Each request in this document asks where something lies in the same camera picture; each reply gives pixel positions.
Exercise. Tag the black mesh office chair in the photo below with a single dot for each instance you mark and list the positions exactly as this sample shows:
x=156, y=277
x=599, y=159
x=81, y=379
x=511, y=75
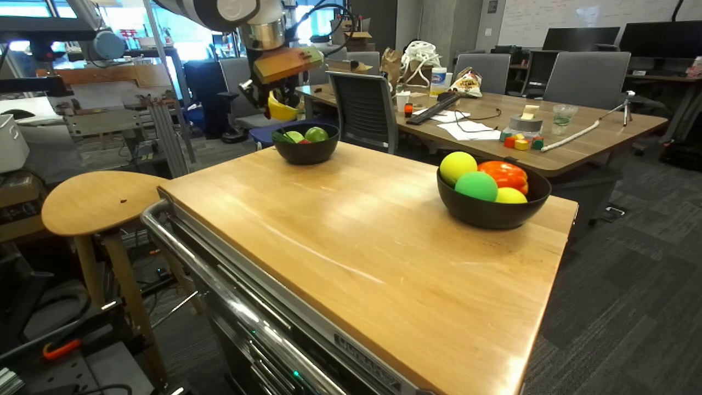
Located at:
x=362, y=111

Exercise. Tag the white appliance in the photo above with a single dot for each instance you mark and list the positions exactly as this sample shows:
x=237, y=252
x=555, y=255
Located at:
x=12, y=145

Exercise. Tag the wooden butcher block table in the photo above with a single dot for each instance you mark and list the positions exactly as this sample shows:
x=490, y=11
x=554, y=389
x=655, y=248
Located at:
x=265, y=353

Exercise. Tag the thin white stick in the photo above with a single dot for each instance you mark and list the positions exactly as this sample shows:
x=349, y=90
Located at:
x=574, y=135

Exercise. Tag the yellow toy banana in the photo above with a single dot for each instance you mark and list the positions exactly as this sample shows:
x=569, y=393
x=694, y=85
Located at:
x=284, y=113

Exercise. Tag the round wooden stool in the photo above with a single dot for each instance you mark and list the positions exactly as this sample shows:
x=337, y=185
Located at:
x=96, y=200

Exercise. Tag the large black bowl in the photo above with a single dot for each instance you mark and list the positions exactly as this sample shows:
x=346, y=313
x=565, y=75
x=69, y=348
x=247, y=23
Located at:
x=490, y=215

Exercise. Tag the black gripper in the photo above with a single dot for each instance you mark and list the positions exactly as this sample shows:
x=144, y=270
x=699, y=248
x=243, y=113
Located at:
x=271, y=87

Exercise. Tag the small black bowl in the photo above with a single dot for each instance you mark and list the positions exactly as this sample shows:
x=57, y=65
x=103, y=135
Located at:
x=309, y=154

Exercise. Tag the orange toy bell pepper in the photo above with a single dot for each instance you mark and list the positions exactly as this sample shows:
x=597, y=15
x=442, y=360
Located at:
x=505, y=177

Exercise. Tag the black computer monitor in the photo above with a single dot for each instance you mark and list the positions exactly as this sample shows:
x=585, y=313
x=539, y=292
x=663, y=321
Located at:
x=658, y=39
x=583, y=39

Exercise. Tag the cardboard box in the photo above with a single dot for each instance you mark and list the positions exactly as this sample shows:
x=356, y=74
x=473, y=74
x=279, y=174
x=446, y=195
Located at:
x=359, y=43

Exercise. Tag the yellow toy lemon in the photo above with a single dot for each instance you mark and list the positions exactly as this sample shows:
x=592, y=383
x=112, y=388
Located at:
x=509, y=197

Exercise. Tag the colourful toy blocks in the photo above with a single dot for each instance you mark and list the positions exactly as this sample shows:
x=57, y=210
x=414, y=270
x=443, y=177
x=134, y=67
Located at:
x=521, y=144

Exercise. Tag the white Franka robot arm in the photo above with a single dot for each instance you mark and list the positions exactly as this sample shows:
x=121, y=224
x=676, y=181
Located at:
x=220, y=11

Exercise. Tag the wooden crate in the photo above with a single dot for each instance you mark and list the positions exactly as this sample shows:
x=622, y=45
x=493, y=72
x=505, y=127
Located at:
x=117, y=77

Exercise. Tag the aluminium frame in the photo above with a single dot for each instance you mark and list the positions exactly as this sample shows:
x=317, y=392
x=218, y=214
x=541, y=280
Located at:
x=110, y=122

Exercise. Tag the clear water bottle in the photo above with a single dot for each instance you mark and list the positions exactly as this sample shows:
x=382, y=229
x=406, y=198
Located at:
x=439, y=79

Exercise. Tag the crumpled plastic bag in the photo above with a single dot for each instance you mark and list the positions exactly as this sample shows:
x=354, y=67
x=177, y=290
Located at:
x=469, y=85

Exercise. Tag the white paper sheets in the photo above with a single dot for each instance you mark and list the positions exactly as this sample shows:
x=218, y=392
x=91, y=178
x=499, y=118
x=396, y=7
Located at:
x=473, y=133

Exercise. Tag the grey robot joint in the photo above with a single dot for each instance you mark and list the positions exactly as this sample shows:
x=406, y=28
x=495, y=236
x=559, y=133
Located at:
x=108, y=45

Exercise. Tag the black perforated breadboard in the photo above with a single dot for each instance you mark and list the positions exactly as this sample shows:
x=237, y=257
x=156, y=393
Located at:
x=110, y=369

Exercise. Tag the long black bar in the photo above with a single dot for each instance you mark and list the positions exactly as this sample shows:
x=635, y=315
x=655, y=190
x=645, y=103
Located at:
x=435, y=109

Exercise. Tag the wooden office table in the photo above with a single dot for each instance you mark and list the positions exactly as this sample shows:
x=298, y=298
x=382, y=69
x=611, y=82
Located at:
x=585, y=144

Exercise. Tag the green toy ball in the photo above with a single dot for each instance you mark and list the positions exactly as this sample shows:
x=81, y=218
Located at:
x=475, y=188

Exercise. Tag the yellow-green toy ball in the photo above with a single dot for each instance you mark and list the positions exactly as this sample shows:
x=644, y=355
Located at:
x=458, y=167

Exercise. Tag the small tripod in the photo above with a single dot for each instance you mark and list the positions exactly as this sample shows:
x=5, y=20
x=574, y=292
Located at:
x=628, y=102

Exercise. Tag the clear plastic cup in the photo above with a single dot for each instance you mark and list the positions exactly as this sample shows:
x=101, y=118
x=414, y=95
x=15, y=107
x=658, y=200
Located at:
x=565, y=118

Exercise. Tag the orange black clamp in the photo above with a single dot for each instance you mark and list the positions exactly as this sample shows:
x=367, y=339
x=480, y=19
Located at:
x=62, y=349

